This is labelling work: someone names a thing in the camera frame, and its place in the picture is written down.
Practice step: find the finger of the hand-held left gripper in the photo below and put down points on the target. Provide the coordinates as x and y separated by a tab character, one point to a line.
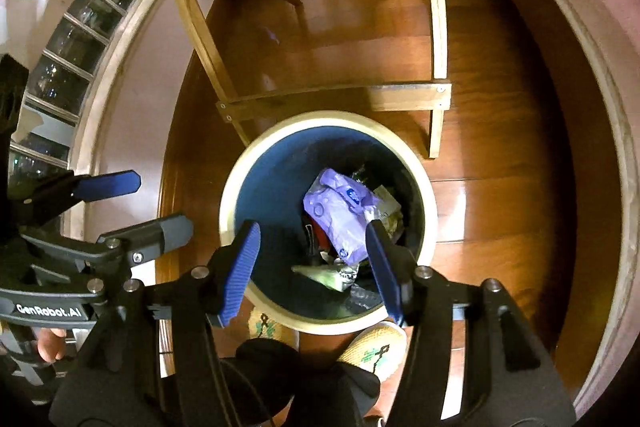
110	184
155	232

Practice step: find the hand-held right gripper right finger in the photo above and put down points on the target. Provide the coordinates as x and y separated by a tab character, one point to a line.
382	267

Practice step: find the red wrapper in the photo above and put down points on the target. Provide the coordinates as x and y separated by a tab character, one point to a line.
320	239

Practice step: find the green and yellow snack packet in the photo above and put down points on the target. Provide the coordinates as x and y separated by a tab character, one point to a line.
390	212

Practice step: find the wooden chair frame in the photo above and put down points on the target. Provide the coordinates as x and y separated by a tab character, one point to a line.
320	99

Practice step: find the round blue trash bin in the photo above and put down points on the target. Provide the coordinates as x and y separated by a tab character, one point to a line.
270	167

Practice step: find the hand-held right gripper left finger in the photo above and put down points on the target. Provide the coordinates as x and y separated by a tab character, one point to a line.
240	272

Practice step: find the purple plastic bag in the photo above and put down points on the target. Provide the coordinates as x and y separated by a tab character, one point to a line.
335	212

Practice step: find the window with metal grille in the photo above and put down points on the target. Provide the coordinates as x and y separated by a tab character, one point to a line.
65	77

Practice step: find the clear plastic wrapper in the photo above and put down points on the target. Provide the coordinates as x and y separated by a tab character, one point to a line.
362	299

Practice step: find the yellow knitted slipper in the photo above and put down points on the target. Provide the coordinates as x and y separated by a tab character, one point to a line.
265	324
372	347

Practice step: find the light green pouch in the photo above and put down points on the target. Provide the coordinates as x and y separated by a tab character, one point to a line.
320	277

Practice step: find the person's left hand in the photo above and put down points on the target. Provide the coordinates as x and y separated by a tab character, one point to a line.
50	346

